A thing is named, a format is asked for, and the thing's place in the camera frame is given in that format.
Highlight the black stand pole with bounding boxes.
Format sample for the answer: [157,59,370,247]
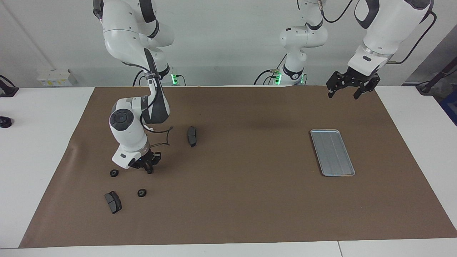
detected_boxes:
[416,59,457,95]

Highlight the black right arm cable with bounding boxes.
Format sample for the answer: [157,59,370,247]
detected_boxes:
[121,61,174,147]

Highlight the blue crate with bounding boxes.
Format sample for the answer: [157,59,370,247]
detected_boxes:
[441,91,457,126]

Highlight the white box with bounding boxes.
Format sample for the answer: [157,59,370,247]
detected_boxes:
[37,69,77,87]

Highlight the stacked grey brake pads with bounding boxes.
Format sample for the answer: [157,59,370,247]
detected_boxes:
[104,191,122,215]

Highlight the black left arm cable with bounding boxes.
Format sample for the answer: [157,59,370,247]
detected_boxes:
[319,0,438,65]

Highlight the brown table mat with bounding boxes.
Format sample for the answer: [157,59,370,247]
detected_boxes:
[19,85,457,249]

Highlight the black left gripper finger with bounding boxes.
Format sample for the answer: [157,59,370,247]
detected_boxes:
[327,71,345,99]
[353,76,381,100]

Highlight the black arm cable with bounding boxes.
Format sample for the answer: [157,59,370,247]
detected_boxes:
[319,0,438,65]
[121,61,174,147]

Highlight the silver ribbed metal tray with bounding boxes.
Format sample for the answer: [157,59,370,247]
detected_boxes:
[310,129,356,177]

